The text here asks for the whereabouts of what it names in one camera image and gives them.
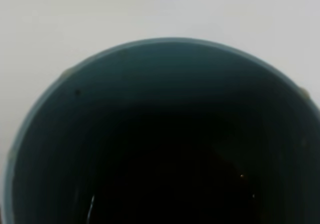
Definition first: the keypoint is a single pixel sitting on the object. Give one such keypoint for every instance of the teal green cup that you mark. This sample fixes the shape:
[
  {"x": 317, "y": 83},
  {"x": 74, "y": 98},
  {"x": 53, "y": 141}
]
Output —
[{"x": 167, "y": 131}]

